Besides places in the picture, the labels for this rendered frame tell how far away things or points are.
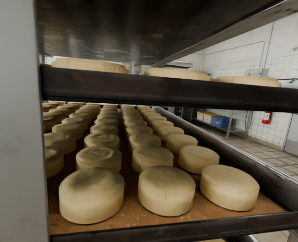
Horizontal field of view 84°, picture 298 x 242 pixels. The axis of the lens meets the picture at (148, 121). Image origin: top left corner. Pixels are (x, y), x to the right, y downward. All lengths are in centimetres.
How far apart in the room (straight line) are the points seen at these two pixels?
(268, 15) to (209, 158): 16
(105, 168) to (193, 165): 10
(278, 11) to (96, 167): 22
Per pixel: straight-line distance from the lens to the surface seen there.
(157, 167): 17
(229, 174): 19
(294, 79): 21
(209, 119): 551
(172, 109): 546
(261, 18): 23
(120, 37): 33
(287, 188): 21
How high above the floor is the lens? 123
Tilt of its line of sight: 12 degrees down
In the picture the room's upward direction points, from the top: 4 degrees clockwise
